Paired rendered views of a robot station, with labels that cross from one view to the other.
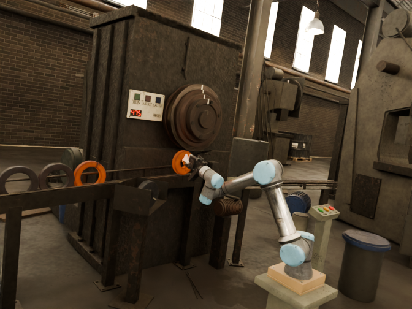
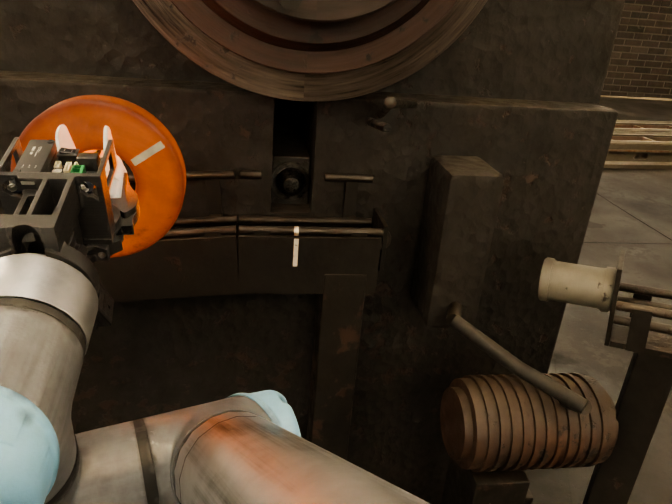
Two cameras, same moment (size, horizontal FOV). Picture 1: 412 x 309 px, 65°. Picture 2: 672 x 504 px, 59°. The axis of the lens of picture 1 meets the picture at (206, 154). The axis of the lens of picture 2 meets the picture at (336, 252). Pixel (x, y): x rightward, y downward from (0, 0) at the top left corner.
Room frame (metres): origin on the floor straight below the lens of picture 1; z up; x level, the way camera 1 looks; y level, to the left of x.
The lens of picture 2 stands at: (1.72, -0.34, 1.01)
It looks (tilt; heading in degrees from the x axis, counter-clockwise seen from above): 24 degrees down; 33
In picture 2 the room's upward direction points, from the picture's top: 5 degrees clockwise
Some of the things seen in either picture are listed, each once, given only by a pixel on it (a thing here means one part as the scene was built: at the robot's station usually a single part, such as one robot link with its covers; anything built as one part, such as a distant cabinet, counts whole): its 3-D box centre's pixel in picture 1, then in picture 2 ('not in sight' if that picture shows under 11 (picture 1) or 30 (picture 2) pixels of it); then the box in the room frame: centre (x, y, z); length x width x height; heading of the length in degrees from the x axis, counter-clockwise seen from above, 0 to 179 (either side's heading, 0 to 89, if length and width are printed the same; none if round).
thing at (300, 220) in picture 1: (295, 247); not in sight; (2.33, -0.75, 0.26); 0.12 x 0.12 x 0.52
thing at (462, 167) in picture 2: (209, 176); (452, 241); (2.49, -0.05, 0.68); 0.11 x 0.08 x 0.24; 42
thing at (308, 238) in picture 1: (301, 244); not in sight; (1.69, -0.57, 0.52); 0.13 x 0.12 x 0.14; 149
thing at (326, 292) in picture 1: (295, 286); not in sight; (1.69, -0.58, 0.28); 0.32 x 0.32 x 0.04; 41
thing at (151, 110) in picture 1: (146, 106); not in sight; (2.17, 0.43, 1.15); 0.26 x 0.02 x 0.18; 132
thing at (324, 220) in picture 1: (319, 249); not in sight; (2.24, -0.89, 0.31); 0.24 x 0.16 x 0.62; 132
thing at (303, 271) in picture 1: (299, 264); not in sight; (1.69, -0.58, 0.41); 0.15 x 0.15 x 0.10
